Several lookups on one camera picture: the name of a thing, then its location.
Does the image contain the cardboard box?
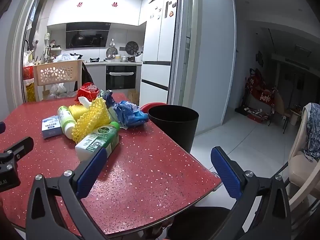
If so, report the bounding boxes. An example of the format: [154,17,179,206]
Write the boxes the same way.
[128,90,140,105]

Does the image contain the black round baking tray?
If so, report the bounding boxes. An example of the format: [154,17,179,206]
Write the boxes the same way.
[125,41,141,56]

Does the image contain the white refrigerator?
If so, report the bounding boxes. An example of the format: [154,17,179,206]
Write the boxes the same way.
[139,0,179,107]

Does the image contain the white tissue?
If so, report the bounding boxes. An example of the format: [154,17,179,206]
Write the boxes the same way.
[78,96,92,108]

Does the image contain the black trash bin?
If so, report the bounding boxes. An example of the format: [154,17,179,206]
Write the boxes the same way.
[147,105,200,153]

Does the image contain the blue plastic bag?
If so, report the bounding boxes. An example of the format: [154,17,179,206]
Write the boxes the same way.
[114,101,149,128]

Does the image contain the red round stool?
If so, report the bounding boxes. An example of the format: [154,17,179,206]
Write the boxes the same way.
[140,102,167,116]

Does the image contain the red plastic bag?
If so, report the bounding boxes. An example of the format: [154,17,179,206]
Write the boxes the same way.
[75,82,101,103]

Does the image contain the blue patterned cloth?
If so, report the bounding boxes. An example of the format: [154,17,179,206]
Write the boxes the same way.
[303,102,320,162]

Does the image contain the beige dining chair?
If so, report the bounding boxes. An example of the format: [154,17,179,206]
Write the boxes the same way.
[287,102,320,232]

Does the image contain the beige perforated plastic chair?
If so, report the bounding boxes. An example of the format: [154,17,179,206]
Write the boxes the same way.
[33,60,83,101]

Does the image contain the light green can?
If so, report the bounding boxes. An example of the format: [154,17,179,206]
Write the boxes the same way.
[57,105,77,139]

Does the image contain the small round side table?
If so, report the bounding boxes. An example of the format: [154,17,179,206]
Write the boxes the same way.
[283,107,302,133]

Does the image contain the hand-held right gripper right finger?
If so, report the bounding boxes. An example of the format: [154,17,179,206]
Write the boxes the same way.
[210,146,293,240]

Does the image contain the black built-in oven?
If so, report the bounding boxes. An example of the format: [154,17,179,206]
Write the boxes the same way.
[105,65,137,91]

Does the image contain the green white disinfectant bottle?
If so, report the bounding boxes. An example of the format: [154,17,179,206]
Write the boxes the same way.
[75,121,120,162]

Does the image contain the red basket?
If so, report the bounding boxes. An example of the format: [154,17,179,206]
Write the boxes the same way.
[23,66,34,80]

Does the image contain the blue white carton box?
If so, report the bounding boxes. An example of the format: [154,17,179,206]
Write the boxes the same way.
[42,115,63,139]

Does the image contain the black garment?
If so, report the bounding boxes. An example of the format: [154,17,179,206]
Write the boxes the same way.
[74,61,94,92]

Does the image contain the yellow bag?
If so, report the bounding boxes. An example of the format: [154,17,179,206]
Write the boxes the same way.
[26,81,36,102]

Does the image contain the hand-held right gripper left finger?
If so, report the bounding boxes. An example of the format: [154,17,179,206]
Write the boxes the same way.
[25,146,110,240]

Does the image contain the dark blue snack packet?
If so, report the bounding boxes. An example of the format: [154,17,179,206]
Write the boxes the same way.
[99,90,117,106]

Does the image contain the yellow foam net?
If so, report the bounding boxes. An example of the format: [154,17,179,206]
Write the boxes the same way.
[72,97,112,144]

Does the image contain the white upper cabinets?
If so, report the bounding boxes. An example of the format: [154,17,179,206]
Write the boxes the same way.
[47,0,148,27]

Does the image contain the clear plastic bag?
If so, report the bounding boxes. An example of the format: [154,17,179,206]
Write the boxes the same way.
[47,82,77,99]

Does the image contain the white plastic bag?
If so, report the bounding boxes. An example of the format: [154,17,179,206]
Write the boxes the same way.
[53,53,78,63]

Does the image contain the pile of red bags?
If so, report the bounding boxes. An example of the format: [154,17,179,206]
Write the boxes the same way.
[245,68,278,106]

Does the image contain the black range hood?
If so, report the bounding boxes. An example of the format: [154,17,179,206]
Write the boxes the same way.
[66,22,112,49]

